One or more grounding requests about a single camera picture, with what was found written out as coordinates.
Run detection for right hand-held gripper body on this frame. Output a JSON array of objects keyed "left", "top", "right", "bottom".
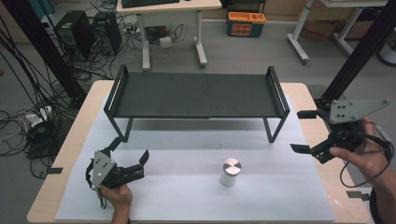
[{"left": 310, "top": 98, "right": 392, "bottom": 164}]

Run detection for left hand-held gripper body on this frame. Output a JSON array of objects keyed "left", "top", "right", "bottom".
[{"left": 85, "top": 150, "right": 146, "bottom": 191}]

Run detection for silver metal cup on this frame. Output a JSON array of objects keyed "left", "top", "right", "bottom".
[{"left": 219, "top": 157, "right": 243, "bottom": 188}]

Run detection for black metal shelf rack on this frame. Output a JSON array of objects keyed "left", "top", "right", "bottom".
[{"left": 103, "top": 64, "right": 291, "bottom": 145}]

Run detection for person's left hand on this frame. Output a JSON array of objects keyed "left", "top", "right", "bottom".
[{"left": 99, "top": 183, "right": 134, "bottom": 213}]

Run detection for person's right hand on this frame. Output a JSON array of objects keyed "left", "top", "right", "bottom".
[{"left": 329, "top": 116, "right": 390, "bottom": 185}]

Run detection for white foam mat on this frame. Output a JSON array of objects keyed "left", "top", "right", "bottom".
[{"left": 54, "top": 92, "right": 336, "bottom": 223}]

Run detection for white round object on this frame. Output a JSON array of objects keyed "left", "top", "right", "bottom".
[{"left": 375, "top": 28, "right": 396, "bottom": 68}]

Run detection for white power strip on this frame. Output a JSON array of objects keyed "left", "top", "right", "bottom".
[{"left": 24, "top": 105, "right": 53, "bottom": 129}]

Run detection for cardboard boxes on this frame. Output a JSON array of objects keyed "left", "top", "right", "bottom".
[{"left": 264, "top": 0, "right": 375, "bottom": 40}]

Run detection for black computer tower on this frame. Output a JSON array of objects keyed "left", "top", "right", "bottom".
[
  {"left": 53, "top": 9, "right": 96, "bottom": 63},
  {"left": 91, "top": 11, "right": 123, "bottom": 57}
]

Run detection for white power adapter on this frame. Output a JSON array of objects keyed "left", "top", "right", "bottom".
[{"left": 159, "top": 35, "right": 173, "bottom": 49}]

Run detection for black keyboard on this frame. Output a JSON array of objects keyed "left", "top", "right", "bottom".
[{"left": 120, "top": 0, "right": 190, "bottom": 9}]

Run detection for white desk with wooden top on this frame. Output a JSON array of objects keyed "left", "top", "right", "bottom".
[{"left": 115, "top": 0, "right": 223, "bottom": 72}]

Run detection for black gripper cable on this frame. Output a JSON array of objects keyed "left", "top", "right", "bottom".
[{"left": 339, "top": 123, "right": 395, "bottom": 189}]

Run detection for black metal stand post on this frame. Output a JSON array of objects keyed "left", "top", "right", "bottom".
[
  {"left": 1, "top": 0, "right": 88, "bottom": 107},
  {"left": 314, "top": 0, "right": 396, "bottom": 109}
]

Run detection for white desk frame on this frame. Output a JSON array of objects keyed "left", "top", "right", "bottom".
[{"left": 286, "top": 0, "right": 389, "bottom": 65}]

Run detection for bundle of black cables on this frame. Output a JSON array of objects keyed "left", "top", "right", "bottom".
[{"left": 0, "top": 13, "right": 82, "bottom": 180}]

